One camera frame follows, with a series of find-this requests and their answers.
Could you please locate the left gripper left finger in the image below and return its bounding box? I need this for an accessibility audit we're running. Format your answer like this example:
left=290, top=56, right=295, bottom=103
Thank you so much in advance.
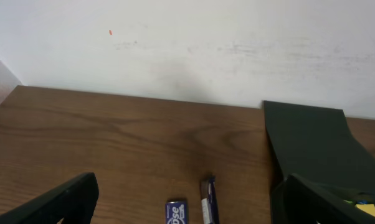
left=0, top=172, right=99, bottom=224

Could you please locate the blue Eclipse mint box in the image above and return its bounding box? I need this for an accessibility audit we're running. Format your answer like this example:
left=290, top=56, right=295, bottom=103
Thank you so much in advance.
left=165, top=201, right=188, bottom=224

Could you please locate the yellow Hacks candy bag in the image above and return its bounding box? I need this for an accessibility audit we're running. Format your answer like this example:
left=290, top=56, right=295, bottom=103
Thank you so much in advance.
left=355, top=203, right=375, bottom=217

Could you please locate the dark green open box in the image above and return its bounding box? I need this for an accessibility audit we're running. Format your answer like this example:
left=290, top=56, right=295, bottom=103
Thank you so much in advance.
left=262, top=100, right=375, bottom=224

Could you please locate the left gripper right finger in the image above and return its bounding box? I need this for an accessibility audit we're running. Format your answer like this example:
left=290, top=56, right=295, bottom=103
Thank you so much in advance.
left=270, top=174, right=375, bottom=224

